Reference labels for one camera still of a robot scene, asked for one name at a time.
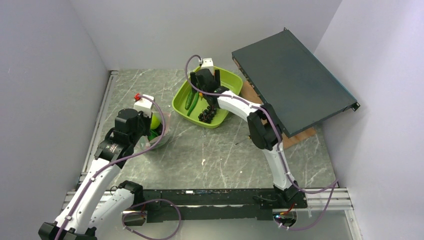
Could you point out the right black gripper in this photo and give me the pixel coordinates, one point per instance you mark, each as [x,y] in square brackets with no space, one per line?
[217,77]

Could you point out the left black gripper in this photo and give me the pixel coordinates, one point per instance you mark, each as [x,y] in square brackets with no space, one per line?
[148,121]

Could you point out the white green toy leek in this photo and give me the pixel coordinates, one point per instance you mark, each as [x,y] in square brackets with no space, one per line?
[154,133]

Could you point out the clear zip top bag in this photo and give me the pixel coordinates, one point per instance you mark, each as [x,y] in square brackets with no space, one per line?
[163,138]

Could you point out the green toy apple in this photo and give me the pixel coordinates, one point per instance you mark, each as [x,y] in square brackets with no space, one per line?
[155,122]

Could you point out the green plastic tray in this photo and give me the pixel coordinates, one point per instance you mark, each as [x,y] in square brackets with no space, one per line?
[228,79]

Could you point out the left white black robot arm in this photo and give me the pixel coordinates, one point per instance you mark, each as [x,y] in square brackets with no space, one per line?
[96,185]

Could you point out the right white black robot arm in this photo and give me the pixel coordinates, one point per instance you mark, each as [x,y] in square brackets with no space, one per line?
[263,133]

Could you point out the green toy cucumber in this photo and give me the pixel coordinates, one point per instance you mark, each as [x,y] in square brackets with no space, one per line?
[189,99]

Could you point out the black toy grapes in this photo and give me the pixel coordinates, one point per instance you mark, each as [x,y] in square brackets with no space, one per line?
[208,114]

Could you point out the brown wooden board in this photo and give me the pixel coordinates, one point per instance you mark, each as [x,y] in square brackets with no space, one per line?
[247,92]

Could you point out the dark rack server chassis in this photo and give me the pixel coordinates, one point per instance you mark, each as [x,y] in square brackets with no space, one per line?
[286,74]

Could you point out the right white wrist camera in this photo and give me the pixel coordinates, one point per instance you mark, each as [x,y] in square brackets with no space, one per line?
[207,63]

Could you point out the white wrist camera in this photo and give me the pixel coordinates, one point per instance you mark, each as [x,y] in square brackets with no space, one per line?
[144,103]
[207,63]

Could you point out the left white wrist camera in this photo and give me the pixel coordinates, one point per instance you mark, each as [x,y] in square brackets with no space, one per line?
[144,103]

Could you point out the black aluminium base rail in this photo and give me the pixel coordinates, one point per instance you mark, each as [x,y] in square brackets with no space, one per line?
[159,205]

